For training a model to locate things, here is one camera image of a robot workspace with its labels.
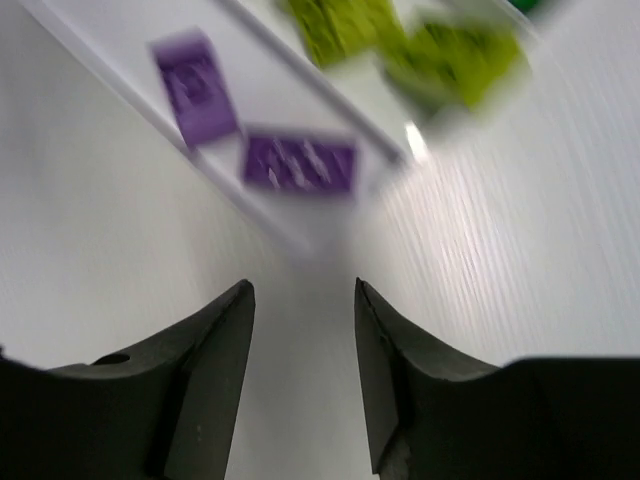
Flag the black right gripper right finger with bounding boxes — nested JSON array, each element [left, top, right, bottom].
[[354, 280, 639, 479]]

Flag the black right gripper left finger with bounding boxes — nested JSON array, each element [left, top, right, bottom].
[[1, 280, 255, 479]]

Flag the purple lego brick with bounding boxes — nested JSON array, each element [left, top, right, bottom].
[[243, 129, 359, 196]]

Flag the purple sloped printed brick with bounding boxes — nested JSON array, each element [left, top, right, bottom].
[[150, 29, 239, 149]]

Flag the lime lego brick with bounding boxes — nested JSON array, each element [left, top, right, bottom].
[[276, 0, 402, 69], [380, 13, 527, 110]]

